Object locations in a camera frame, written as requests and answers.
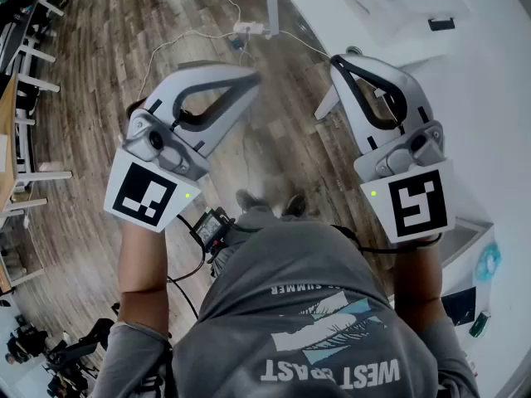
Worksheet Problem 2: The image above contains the long white power cable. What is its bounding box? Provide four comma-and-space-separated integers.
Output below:
135, 29, 236, 101

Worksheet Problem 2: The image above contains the person's grey printed shirt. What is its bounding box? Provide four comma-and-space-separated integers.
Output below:
90, 205, 483, 398

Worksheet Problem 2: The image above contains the person's right dark shoe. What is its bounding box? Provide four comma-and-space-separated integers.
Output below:
281, 192, 309, 218

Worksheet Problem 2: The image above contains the black tablet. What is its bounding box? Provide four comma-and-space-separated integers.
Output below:
441, 286, 478, 328

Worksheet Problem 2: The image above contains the person's dark shoe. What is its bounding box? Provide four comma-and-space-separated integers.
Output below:
281, 192, 309, 218
235, 188, 269, 213

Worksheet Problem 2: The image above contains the white table foot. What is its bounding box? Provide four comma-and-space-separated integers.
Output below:
313, 84, 346, 121

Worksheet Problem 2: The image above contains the person's right forearm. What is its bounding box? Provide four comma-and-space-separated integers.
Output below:
391, 234, 448, 336

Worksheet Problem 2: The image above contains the white table frame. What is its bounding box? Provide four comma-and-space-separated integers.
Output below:
1, 0, 74, 219

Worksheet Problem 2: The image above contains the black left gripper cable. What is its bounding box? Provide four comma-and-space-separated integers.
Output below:
165, 214, 208, 321

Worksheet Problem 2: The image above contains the white table leg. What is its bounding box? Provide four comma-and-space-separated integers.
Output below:
262, 0, 280, 37

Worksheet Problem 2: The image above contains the person's left forearm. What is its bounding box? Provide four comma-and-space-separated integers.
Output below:
117, 217, 172, 342

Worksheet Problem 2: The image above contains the thin grey strip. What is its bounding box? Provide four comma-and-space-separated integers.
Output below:
339, 0, 371, 16

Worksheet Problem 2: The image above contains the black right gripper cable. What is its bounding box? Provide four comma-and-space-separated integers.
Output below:
330, 223, 444, 256

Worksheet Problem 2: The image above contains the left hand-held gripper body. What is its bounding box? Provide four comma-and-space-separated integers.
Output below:
103, 109, 211, 234

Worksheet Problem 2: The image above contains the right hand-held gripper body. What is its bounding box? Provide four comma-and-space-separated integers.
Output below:
353, 119, 456, 245

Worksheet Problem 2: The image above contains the black waist-mounted monitor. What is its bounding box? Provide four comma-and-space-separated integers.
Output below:
189, 206, 236, 265

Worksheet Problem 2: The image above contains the thin white cable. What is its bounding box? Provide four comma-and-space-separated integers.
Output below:
276, 28, 332, 58

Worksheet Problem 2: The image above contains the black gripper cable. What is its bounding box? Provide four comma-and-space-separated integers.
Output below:
165, 214, 208, 321
330, 223, 444, 256

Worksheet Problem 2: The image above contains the person's left dark shoe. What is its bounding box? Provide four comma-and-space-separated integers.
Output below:
235, 188, 269, 213

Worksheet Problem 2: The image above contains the light blue round object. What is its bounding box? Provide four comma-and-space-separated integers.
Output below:
474, 241, 503, 284

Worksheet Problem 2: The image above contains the small green container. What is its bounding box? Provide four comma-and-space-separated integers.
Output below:
468, 310, 492, 339

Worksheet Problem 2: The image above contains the black office chair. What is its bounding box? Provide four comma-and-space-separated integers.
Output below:
42, 317, 116, 391

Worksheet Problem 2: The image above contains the white power strip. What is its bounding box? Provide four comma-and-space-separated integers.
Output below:
232, 20, 267, 37

